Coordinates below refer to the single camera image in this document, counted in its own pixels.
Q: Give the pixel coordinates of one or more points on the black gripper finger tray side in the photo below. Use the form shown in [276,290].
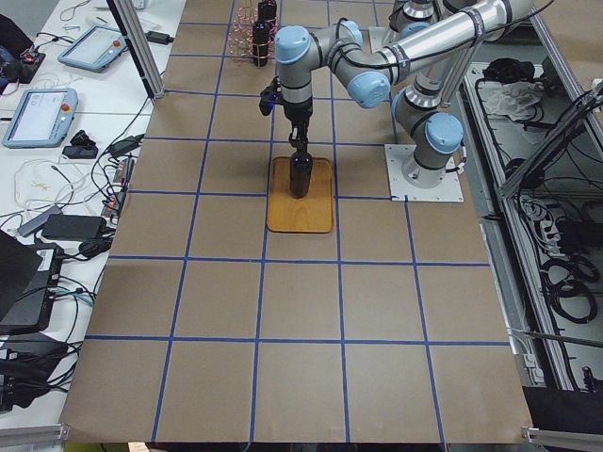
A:
[301,153]

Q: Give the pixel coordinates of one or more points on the black gripper body tray side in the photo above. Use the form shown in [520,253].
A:
[298,112]

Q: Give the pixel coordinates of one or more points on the dark wine bottle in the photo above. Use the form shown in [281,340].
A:
[267,11]
[260,42]
[300,176]

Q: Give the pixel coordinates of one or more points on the robot arm over tray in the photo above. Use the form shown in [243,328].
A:
[369,77]

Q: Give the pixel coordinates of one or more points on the robot arm over basket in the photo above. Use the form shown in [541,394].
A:
[405,12]

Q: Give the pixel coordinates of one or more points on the wooden tray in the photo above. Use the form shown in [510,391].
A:
[312,214]

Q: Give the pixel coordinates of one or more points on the teach pendant tablet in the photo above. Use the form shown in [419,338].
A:
[42,119]
[94,50]

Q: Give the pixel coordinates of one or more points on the white cloth rag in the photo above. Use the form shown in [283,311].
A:
[516,101]

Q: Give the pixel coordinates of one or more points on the black power adapter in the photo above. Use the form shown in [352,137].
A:
[70,227]

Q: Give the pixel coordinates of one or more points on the black laptop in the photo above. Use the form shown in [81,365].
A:
[29,273]

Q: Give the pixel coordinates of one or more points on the copper wire bottle basket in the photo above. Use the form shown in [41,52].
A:
[240,36]

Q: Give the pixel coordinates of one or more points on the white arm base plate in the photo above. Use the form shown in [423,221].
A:
[381,36]
[408,182]

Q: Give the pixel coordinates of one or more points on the aluminium frame post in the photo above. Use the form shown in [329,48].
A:
[128,22]

